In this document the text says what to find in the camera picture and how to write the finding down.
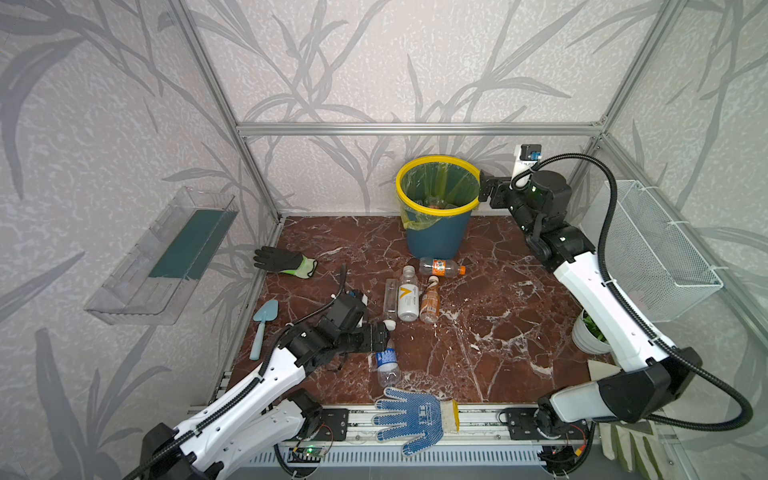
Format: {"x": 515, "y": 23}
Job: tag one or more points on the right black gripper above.
{"x": 496, "y": 190}

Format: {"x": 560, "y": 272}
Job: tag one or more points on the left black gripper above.
{"x": 370, "y": 339}

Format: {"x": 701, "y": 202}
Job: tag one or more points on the clear bottle blue label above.
{"x": 388, "y": 369}

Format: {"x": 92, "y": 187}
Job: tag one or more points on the orange liquid bottle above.
{"x": 430, "y": 302}

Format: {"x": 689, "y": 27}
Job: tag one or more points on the orange label bottle top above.
{"x": 441, "y": 268}

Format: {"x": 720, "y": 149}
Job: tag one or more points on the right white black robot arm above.
{"x": 654, "y": 371}

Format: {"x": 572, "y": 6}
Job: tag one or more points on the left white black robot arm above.
{"x": 267, "y": 406}

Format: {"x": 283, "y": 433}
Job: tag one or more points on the teal bin with yellow rim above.
{"x": 437, "y": 195}

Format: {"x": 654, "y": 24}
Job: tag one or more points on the slim clear bottle white cap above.
{"x": 390, "y": 304}

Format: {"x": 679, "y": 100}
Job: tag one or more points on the white yellow label bottle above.
{"x": 408, "y": 295}

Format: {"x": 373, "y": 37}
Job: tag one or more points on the black green work glove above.
{"x": 276, "y": 260}

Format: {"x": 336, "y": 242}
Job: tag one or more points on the blue dotted knit glove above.
{"x": 420, "y": 418}

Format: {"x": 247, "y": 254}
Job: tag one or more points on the green circuit board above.
{"x": 308, "y": 454}

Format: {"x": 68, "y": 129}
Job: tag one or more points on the potted plant red flowers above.
{"x": 588, "y": 337}

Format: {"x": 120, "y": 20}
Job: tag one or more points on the white green striped glove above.
{"x": 636, "y": 448}

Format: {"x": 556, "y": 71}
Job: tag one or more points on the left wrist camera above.
{"x": 360, "y": 308}

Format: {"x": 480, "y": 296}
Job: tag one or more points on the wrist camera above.
{"x": 525, "y": 157}
{"x": 360, "y": 308}

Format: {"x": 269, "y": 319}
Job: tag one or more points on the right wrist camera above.
{"x": 525, "y": 157}

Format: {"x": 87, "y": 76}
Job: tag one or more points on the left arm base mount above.
{"x": 331, "y": 424}

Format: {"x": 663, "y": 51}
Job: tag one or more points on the white wire mesh basket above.
{"x": 652, "y": 259}

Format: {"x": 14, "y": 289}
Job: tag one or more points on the clear plastic wall tray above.
{"x": 156, "y": 279}

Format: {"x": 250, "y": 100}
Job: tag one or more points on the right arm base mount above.
{"x": 534, "y": 424}

